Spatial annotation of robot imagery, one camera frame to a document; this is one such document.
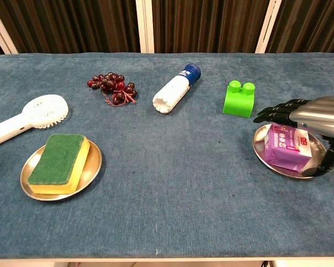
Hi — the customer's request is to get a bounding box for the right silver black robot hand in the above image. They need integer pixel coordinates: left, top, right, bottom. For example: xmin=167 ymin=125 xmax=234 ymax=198
xmin=253 ymin=96 xmax=334 ymax=177

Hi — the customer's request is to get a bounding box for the purple box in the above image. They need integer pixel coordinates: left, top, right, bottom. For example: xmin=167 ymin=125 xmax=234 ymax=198
xmin=263 ymin=123 xmax=314 ymax=172

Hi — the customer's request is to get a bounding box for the green yellow sponge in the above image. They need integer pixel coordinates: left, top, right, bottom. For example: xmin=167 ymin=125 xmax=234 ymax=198
xmin=27 ymin=133 xmax=91 ymax=195

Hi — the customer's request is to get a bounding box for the steel plate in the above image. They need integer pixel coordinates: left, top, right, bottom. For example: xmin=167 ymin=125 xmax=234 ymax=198
xmin=252 ymin=123 xmax=328 ymax=179
xmin=19 ymin=139 xmax=103 ymax=201

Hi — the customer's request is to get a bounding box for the green toy building block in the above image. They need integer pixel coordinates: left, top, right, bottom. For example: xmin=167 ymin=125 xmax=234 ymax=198
xmin=222 ymin=80 xmax=256 ymax=119

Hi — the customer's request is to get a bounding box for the white bottle blue cap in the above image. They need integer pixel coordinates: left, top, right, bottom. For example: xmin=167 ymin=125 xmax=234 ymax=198
xmin=152 ymin=63 xmax=202 ymax=115

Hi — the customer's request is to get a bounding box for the red grape bunch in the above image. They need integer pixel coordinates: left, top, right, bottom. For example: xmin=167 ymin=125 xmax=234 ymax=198
xmin=86 ymin=72 xmax=138 ymax=106

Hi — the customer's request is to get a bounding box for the dark brown curtain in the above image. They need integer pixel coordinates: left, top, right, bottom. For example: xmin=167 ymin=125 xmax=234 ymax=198
xmin=0 ymin=0 xmax=334 ymax=56

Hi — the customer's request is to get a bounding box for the white handheld fan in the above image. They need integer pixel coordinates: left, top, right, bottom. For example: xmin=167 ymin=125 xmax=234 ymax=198
xmin=0 ymin=94 xmax=70 ymax=149

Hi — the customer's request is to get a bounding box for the white slanted frame post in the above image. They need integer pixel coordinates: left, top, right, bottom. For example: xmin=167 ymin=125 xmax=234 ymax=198
xmin=0 ymin=2 xmax=19 ymax=55
xmin=255 ymin=0 xmax=282 ymax=54

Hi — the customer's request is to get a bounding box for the white wide frame post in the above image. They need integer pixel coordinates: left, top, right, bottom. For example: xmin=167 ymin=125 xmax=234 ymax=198
xmin=135 ymin=0 xmax=155 ymax=53

